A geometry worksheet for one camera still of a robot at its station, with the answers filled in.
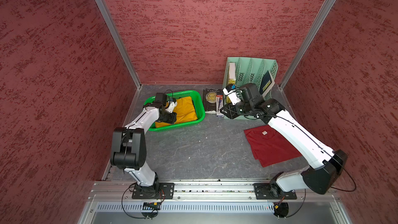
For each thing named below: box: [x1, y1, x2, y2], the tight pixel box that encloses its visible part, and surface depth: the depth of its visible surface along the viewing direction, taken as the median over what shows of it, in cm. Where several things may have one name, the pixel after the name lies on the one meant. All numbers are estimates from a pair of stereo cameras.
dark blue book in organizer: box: [259, 70, 276, 97], surface depth 105 cm
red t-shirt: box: [243, 124, 303, 168], surface depth 89 cm
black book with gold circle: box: [203, 88, 224, 114], surface depth 112 cm
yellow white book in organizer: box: [228, 62, 236, 85], surface depth 92 cm
